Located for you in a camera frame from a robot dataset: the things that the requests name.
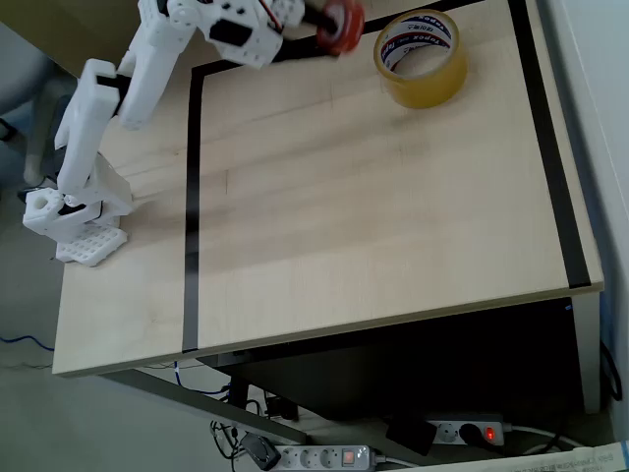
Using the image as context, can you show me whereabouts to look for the small red tape roll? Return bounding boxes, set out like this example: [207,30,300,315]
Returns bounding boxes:
[315,0,367,56]

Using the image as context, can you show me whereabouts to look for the large yellow tape roll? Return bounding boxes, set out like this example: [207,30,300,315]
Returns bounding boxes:
[372,8,469,110]

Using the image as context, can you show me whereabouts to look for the long black tape strip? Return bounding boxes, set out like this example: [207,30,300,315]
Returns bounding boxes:
[181,66,205,354]

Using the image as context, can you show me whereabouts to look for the wide black tape strip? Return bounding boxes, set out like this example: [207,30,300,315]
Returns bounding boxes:
[507,0,593,291]

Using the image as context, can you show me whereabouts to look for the brown cardboard box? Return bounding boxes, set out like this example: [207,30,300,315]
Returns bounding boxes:
[0,0,148,83]

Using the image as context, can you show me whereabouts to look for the black power adapter box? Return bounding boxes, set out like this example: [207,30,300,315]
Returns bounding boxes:
[384,416,438,457]

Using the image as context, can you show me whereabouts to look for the black power adapter rounded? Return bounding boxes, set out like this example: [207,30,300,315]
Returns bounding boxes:
[239,432,282,472]

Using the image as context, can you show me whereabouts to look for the white power strip red light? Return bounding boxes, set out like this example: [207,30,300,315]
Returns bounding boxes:
[424,415,507,447]

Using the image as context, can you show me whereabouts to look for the white table side panel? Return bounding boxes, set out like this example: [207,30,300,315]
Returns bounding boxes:
[571,289,603,415]

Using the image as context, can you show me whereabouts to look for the black plug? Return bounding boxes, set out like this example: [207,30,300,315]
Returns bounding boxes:
[458,422,486,446]

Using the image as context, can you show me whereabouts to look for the blue cable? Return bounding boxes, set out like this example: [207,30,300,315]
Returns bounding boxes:
[0,334,55,352]
[170,361,231,397]

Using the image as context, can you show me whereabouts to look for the grey table frame beam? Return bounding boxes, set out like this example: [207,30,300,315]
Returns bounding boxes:
[96,367,309,444]

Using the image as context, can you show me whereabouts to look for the tangled black cables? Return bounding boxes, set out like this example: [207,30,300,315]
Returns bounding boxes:
[208,418,250,462]

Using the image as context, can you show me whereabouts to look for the black cable loop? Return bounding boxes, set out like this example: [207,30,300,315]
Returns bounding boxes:
[600,341,623,400]

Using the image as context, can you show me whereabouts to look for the white power cable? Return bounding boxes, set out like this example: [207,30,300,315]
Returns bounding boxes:
[502,424,577,456]

